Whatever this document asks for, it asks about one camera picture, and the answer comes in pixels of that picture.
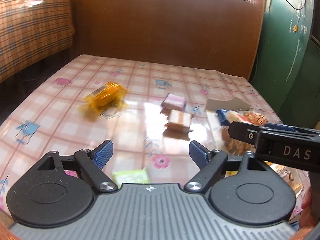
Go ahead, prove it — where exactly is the purple wafer packet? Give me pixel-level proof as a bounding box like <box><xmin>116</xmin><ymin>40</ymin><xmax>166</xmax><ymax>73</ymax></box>
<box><xmin>161</xmin><ymin>93</ymin><xmax>186</xmax><ymax>111</ymax></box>

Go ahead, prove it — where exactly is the round cookie packet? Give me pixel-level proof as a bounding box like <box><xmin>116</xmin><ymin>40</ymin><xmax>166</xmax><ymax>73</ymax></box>
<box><xmin>244</xmin><ymin>111</ymin><xmax>268</xmax><ymax>126</ymax></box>

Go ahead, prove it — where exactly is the light green snack packet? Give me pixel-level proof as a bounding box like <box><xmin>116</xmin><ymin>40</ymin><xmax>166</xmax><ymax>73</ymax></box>
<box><xmin>112</xmin><ymin>168</ymin><xmax>150</xmax><ymax>187</ymax></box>

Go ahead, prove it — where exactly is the green cabinet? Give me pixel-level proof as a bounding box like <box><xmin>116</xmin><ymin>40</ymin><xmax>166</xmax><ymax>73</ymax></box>
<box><xmin>251</xmin><ymin>0</ymin><xmax>319</xmax><ymax>128</ymax></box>

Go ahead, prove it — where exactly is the yellow stick snack packet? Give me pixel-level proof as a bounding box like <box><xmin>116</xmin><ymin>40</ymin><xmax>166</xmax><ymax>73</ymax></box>
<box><xmin>225</xmin><ymin>171</ymin><xmax>238</xmax><ymax>178</ymax></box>

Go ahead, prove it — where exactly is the beige wafer packet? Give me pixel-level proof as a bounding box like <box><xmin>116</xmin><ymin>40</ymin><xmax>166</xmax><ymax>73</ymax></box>
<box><xmin>165</xmin><ymin>109</ymin><xmax>193</xmax><ymax>133</ymax></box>

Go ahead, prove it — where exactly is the red bean bread packet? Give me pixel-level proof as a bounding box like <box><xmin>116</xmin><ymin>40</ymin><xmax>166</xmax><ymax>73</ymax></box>
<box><xmin>220</xmin><ymin>110</ymin><xmax>254</xmax><ymax>156</ymax></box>

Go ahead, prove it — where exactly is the blue snack packet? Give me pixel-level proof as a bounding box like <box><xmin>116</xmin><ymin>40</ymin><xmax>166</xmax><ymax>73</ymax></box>
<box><xmin>216</xmin><ymin>109</ymin><xmax>229</xmax><ymax>126</ymax></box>

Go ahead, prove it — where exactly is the plaid sofa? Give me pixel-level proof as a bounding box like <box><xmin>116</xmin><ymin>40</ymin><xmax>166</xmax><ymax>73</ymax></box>
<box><xmin>1</xmin><ymin>0</ymin><xmax>75</xmax><ymax>81</ymax></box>

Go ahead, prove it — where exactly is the brown wooden board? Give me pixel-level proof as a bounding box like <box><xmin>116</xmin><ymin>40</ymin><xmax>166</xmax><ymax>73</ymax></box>
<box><xmin>71</xmin><ymin>0</ymin><xmax>264</xmax><ymax>78</ymax></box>

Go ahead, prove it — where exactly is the orange transparent snack packet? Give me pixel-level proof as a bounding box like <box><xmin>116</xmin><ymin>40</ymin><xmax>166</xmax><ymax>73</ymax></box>
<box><xmin>79</xmin><ymin>81</ymin><xmax>129</xmax><ymax>115</ymax></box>

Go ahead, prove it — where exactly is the pink checked tablecloth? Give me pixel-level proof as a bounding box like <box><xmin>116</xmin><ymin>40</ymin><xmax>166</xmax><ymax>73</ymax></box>
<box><xmin>0</xmin><ymin>53</ymin><xmax>304</xmax><ymax>221</ymax></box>

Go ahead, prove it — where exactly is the right hand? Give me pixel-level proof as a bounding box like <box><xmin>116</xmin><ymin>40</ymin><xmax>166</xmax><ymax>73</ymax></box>
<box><xmin>298</xmin><ymin>187</ymin><xmax>315</xmax><ymax>229</ymax></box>

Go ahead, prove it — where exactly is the torn white cardboard box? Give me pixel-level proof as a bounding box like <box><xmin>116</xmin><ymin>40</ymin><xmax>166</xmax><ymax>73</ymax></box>
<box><xmin>205</xmin><ymin>97</ymin><xmax>253</xmax><ymax>112</ymax></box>

